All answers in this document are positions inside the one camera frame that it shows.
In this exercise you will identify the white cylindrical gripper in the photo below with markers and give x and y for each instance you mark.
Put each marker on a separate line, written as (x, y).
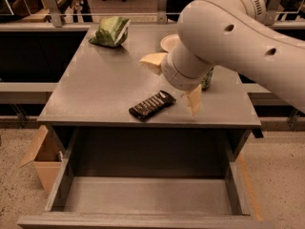
(173, 74)

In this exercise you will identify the black rxbar chocolate wrapper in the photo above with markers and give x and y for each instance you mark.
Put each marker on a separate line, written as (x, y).
(152, 106)

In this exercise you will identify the grey top drawer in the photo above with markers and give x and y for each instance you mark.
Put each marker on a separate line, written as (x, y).
(148, 179)

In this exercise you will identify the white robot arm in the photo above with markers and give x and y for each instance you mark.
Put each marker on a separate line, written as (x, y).
(231, 34)

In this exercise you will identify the grey cabinet counter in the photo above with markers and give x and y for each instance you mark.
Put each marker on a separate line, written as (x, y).
(101, 84)

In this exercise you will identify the green soda can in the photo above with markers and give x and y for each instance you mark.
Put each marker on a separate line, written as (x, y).
(205, 84)

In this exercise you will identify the white paper bowl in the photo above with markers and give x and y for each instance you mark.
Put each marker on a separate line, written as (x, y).
(169, 42)

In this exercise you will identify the green chip bag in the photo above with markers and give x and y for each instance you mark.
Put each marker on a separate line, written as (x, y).
(111, 32)

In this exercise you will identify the open cardboard box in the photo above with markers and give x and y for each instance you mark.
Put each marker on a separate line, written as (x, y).
(46, 156)

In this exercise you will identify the metal glass railing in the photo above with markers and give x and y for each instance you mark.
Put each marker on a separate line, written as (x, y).
(84, 11)

